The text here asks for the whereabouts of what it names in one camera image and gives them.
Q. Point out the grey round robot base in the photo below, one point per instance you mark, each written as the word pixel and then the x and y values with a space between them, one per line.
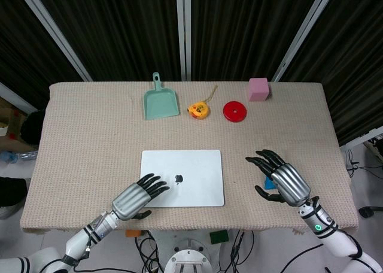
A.
pixel 189 258

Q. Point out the orange block under table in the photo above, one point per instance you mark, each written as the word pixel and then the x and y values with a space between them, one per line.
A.
pixel 133 233

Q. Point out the black chair base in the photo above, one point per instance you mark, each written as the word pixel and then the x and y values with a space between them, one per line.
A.
pixel 371 210

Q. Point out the silver laptop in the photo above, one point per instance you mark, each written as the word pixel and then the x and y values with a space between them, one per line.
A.
pixel 194 168

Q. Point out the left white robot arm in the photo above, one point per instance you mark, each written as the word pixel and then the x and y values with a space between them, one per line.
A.
pixel 77 240

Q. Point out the yellow tape measure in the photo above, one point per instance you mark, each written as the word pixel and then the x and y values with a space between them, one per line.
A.
pixel 199 110

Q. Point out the dark trouser leg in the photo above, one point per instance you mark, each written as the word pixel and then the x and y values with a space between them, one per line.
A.
pixel 12 190

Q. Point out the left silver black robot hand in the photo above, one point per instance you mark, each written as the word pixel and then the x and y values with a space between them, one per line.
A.
pixel 131 199

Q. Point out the beige waffle tablecloth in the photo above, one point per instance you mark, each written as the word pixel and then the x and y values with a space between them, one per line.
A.
pixel 89 135

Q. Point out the black pleated curtain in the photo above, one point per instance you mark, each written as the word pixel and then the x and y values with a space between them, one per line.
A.
pixel 119 24
pixel 356 60
pixel 239 24
pixel 18 51

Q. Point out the pink foam cube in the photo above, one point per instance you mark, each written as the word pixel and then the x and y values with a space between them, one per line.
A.
pixel 258 89

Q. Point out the black bag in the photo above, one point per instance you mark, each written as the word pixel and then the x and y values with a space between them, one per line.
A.
pixel 33 126

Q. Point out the green block under table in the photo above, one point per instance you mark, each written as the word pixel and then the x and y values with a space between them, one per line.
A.
pixel 219 237

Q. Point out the grey shoe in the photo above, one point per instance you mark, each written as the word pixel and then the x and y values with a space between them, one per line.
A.
pixel 9 210

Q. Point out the mint green dustpan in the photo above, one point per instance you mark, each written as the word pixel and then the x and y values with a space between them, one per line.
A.
pixel 161 105

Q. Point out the small blue object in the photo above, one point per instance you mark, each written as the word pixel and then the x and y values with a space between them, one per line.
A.
pixel 268 184

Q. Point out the clear plastic bottle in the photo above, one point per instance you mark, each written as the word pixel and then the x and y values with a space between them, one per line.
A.
pixel 21 156

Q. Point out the brown cardboard box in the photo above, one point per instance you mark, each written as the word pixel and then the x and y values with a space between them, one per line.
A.
pixel 9 126

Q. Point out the red disc with hole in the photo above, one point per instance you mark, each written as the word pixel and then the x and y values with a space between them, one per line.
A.
pixel 235 111

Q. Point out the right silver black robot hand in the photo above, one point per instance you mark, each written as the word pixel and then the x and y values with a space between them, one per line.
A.
pixel 291 183

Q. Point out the white frame post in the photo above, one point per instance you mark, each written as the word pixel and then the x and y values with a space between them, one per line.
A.
pixel 302 33
pixel 183 30
pixel 54 30

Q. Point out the white frame rail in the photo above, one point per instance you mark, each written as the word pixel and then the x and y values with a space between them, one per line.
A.
pixel 363 136
pixel 15 96

